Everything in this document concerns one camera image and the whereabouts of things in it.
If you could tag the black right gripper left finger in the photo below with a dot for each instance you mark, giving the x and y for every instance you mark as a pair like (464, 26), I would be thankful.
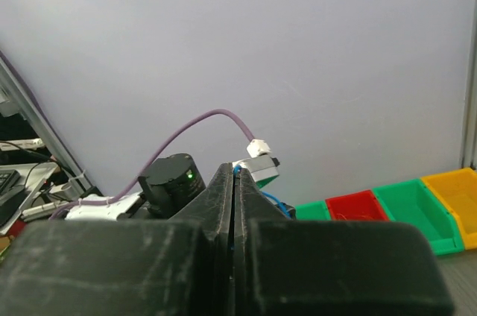
(179, 266)

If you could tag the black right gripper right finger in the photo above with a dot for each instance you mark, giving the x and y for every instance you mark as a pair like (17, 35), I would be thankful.
(288, 267)

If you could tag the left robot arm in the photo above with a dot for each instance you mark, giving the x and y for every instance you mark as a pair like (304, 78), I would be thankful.
(167, 185)

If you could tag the lower green storage bin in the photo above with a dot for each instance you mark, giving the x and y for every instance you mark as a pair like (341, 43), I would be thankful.
(315, 211)

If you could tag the green storage bin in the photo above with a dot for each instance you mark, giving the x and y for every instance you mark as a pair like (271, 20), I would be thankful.
(315, 211)
(413, 203)

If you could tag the red storage bin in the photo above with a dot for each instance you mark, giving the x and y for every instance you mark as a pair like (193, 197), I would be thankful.
(359, 206)

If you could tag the upper green storage bin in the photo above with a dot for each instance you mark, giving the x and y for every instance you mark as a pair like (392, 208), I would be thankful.
(413, 203)

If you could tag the orange storage bin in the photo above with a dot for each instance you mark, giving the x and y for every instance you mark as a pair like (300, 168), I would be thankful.
(456, 190)

